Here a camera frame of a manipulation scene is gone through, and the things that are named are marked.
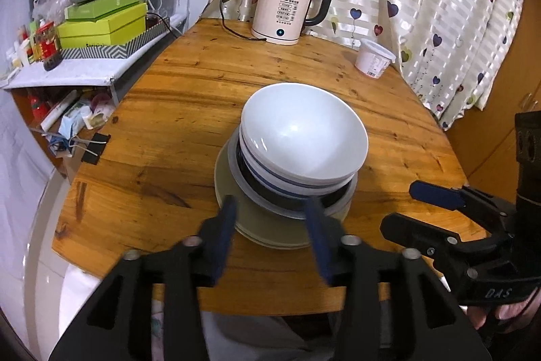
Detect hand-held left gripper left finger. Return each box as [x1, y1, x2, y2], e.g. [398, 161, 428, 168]
[48, 195, 238, 361]

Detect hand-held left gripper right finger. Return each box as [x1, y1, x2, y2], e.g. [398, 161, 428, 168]
[305, 196, 487, 361]

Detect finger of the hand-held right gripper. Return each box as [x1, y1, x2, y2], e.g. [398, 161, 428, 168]
[379, 212, 512, 273]
[409, 180, 516, 235]

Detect stainless steel bowl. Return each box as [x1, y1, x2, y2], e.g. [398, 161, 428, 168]
[226, 133, 359, 220]

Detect white bowl blue stripe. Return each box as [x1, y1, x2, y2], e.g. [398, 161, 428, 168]
[238, 124, 359, 198]
[241, 83, 368, 186]

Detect person's right hand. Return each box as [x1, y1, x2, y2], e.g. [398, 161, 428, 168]
[465, 293, 541, 345]

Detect wooden cabinet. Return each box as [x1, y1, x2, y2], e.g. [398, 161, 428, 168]
[444, 0, 541, 197]

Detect person's grey clothing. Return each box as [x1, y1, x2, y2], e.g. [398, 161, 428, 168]
[198, 310, 339, 361]

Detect white plastic tub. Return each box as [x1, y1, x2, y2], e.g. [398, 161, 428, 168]
[354, 38, 397, 80]

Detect black binder clip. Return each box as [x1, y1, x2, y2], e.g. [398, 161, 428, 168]
[70, 133, 111, 165]

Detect zigzag patterned box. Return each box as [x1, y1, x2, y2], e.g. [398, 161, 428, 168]
[59, 16, 172, 60]

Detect white shelf board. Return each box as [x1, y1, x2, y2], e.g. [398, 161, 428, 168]
[0, 14, 189, 91]

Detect cream electric kettle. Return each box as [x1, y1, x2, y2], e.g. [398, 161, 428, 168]
[251, 0, 336, 46]

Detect thick green box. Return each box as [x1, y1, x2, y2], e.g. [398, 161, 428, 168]
[56, 2, 149, 49]

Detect flat green box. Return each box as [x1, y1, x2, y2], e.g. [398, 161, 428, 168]
[65, 0, 142, 22]

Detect red figure jar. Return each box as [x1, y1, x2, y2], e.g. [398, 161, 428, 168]
[34, 21, 64, 71]

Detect black kettle cable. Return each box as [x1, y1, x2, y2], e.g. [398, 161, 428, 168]
[219, 0, 268, 44]

